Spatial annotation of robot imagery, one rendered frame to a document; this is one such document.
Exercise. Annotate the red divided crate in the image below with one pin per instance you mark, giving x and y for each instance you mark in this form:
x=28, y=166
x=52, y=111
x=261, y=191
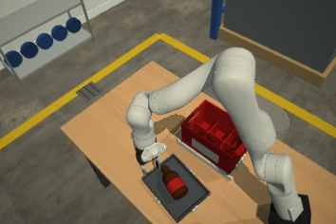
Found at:
x=207, y=131

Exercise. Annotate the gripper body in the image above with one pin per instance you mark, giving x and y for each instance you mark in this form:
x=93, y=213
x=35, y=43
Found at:
x=148, y=150

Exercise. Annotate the dark brown bottle with red label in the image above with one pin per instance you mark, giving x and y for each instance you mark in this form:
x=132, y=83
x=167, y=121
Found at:
x=174, y=183

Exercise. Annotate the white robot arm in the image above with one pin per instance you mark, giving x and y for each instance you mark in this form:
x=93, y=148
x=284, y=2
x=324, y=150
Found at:
x=231, y=73

